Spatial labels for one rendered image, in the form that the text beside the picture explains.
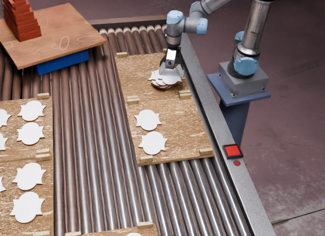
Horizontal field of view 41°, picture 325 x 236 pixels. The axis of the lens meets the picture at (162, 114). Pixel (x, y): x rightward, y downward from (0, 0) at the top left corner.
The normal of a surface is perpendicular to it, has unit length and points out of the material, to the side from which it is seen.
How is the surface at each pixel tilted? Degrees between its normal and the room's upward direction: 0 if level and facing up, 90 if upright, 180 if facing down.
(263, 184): 0
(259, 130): 1
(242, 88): 90
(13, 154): 0
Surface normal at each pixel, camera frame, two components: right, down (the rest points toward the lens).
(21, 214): 0.04, -0.74
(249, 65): -0.14, 0.75
